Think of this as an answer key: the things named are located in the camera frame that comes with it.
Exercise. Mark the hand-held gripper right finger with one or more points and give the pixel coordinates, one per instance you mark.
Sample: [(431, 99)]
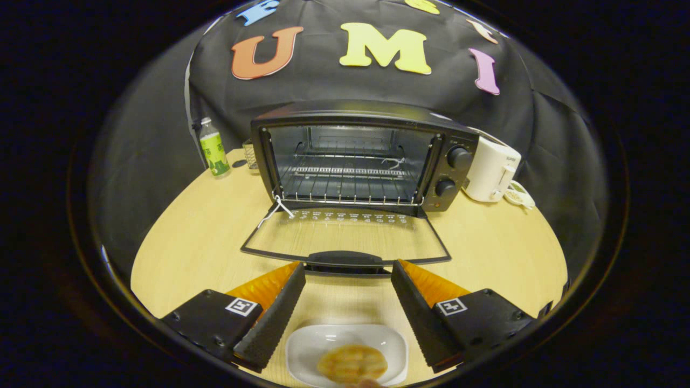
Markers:
[(415, 312)]

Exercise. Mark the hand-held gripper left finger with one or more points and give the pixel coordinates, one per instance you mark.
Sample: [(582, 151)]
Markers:
[(277, 315)]

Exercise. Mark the round golden bread bun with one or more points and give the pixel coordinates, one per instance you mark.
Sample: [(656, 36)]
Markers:
[(350, 364)]

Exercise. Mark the black toaster oven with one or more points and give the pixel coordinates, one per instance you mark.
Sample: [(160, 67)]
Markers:
[(455, 178)]

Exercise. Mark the white slot toaster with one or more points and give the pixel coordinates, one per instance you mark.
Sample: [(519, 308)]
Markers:
[(488, 172)]

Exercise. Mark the white rectangular plate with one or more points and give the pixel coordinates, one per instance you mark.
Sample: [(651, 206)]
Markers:
[(307, 350)]

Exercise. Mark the small white condiment dish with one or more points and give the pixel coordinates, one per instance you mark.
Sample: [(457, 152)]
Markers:
[(518, 196)]

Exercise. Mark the green label drink bottle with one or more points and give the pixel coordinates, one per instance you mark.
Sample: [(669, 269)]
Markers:
[(214, 151)]

